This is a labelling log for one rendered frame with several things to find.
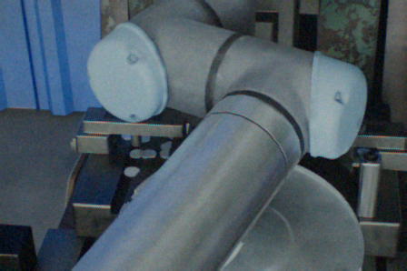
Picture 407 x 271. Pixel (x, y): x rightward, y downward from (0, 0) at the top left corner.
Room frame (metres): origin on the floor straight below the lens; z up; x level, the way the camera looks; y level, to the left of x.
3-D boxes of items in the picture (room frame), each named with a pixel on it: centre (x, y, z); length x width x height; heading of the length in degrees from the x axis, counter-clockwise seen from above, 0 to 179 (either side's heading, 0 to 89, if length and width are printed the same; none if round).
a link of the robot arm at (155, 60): (0.64, 0.03, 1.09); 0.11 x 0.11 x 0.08; 58
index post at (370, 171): (0.90, -0.21, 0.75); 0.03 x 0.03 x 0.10; 82
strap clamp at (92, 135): (1.07, 0.11, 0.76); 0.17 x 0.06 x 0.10; 82
